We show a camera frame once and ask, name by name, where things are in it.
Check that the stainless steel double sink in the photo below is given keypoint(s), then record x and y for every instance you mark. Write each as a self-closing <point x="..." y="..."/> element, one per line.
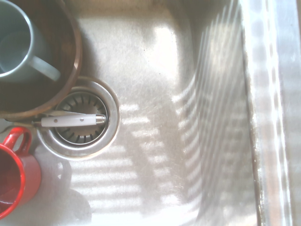
<point x="152" y="70"/>

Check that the metal sink drain strainer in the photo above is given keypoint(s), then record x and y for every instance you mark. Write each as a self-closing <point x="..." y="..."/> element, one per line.
<point x="113" y="134"/>

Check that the brown wooden bowl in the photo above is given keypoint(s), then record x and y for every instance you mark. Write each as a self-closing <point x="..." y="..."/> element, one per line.
<point x="68" y="47"/>

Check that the grey ceramic mug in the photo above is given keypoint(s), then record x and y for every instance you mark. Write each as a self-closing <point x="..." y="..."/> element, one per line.
<point x="41" y="64"/>

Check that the red enamel mug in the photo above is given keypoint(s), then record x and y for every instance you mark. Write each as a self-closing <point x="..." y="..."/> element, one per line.
<point x="30" y="169"/>

